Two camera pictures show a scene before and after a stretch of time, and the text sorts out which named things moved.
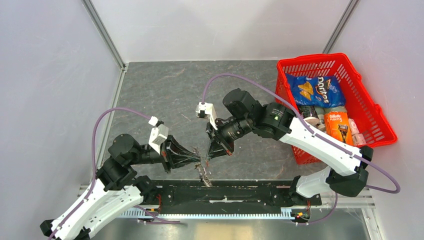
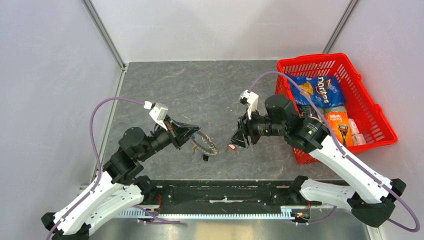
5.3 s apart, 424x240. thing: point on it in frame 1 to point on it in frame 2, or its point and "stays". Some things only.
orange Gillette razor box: (337, 125) stays
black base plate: (227, 194) stays
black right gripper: (217, 149) to (248, 125)
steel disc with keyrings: (204, 176) to (204, 144)
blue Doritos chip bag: (319, 91) stays
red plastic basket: (360, 105) stays
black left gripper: (171, 160) to (181, 131)
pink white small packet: (358, 138) stays
